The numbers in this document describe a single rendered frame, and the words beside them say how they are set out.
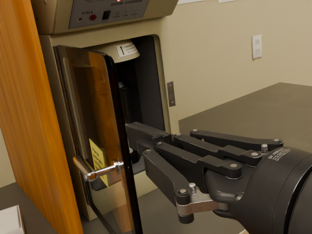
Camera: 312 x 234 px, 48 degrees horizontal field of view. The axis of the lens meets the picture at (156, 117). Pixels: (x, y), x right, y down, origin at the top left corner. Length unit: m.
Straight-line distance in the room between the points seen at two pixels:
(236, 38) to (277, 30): 0.33
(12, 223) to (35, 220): 0.08
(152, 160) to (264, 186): 0.12
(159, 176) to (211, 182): 0.05
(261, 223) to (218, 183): 0.05
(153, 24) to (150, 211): 0.48
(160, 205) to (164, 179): 0.65
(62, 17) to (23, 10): 0.09
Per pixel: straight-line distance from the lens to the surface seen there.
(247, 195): 0.25
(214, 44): 1.68
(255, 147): 0.34
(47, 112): 0.71
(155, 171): 0.32
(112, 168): 0.58
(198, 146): 0.34
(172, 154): 0.33
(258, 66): 1.94
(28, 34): 0.69
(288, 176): 0.24
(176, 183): 0.28
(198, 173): 0.31
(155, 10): 0.88
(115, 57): 0.89
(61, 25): 0.76
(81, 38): 0.82
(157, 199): 0.98
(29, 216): 1.05
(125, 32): 0.88
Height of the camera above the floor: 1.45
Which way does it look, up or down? 18 degrees down
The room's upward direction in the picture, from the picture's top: 8 degrees counter-clockwise
